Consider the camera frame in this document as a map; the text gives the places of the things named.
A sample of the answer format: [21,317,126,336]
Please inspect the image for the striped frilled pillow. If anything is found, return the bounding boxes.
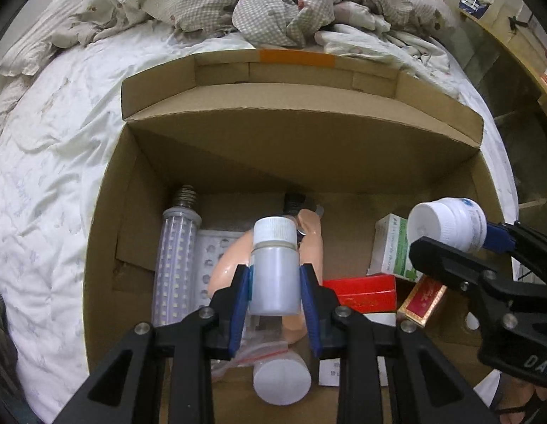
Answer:
[0,0,101,76]
[0,74,35,147]

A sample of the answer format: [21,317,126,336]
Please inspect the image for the peach silicone pad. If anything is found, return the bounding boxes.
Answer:
[282,209,326,345]
[209,231,256,302]

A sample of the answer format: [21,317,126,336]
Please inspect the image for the green and white medicine box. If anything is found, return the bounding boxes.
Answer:
[367,213,426,282]

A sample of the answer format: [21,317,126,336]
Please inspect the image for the blue and white box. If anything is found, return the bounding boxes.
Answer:
[459,0,495,20]

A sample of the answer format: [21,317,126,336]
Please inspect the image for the person's right hand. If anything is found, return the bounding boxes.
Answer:
[490,373,547,424]

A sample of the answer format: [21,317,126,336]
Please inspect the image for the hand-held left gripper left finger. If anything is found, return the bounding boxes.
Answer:
[52,264,252,424]

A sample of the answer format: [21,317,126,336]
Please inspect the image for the brown cardboard box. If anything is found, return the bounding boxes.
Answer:
[82,50,515,424]

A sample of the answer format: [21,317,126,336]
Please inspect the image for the white bottle with blue label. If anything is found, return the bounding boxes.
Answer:
[407,197,488,253]

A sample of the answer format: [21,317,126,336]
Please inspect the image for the white plastic bottle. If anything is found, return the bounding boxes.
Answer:
[248,216,302,316]
[252,353,312,406]

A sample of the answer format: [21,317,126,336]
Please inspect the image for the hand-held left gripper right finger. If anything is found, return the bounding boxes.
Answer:
[299,263,499,424]

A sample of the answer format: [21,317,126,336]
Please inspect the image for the corn-shaped light bulb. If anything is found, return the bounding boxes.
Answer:
[152,185,202,325]

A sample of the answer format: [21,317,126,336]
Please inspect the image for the clear zip bag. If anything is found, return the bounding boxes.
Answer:
[211,340,292,383]

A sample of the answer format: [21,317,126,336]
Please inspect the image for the clear blister tray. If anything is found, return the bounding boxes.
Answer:
[196,229,248,310]

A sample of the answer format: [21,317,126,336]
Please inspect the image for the white and red carton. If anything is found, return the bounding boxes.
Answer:
[319,274,398,387]

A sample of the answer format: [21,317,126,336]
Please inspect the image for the wooden shelf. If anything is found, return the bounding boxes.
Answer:
[459,6,547,111]

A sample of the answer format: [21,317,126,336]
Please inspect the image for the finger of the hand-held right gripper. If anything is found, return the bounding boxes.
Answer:
[408,235,500,295]
[482,220,547,271]

